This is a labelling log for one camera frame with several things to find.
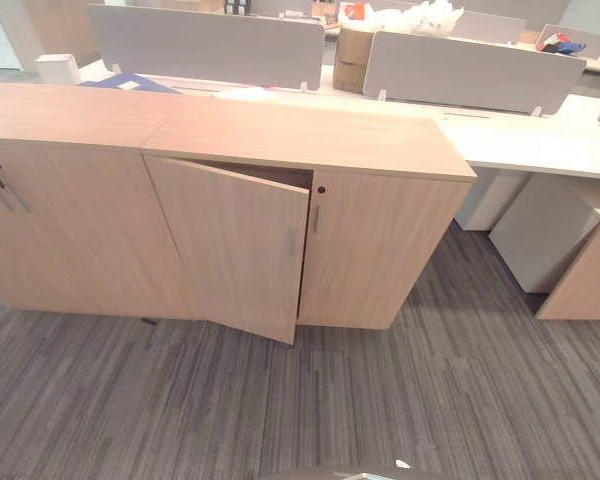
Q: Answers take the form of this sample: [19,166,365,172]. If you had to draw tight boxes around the long grey desk divider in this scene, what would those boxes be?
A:
[86,3,327,91]

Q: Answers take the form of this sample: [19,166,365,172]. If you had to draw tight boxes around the wooden side panel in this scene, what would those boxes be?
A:
[535,198,600,321]

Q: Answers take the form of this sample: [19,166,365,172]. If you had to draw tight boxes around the wooden cabinet door ajar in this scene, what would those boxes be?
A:
[144,154,315,347]

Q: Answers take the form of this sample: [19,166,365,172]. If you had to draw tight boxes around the white cardboard box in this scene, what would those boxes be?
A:
[35,53,81,85]

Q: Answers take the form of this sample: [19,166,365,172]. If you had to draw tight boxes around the wooden office cabinet with keys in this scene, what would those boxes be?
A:
[0,81,212,321]

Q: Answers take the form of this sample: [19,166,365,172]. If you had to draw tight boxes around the blue folder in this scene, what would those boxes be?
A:
[77,71,182,95]

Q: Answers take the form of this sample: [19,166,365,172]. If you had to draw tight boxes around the wooden cabinet door with lock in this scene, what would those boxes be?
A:
[297,170,475,331]

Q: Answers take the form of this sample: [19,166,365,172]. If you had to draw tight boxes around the white plastic bags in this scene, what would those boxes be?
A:
[337,0,465,37]

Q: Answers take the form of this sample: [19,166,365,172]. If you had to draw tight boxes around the brown cardboard box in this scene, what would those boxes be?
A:
[333,27,378,95]

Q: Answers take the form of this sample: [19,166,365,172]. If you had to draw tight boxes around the white pedestal drawer unit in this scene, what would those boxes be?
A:
[489,174,600,296]

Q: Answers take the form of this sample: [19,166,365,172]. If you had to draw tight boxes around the red and blue items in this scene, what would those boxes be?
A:
[535,31,587,55]

